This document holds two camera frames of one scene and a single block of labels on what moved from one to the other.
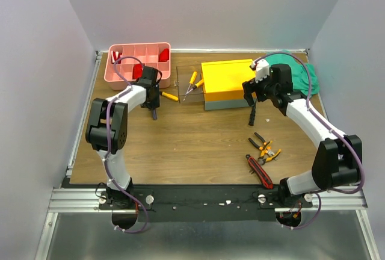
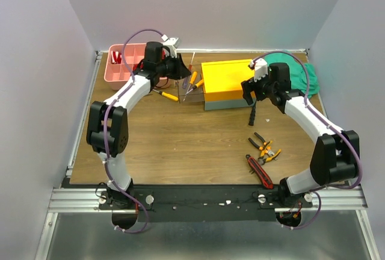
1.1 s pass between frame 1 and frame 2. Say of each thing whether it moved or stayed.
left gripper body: moved
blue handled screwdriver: moved
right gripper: stayed
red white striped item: stayed
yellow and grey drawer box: stayed
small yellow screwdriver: stayed
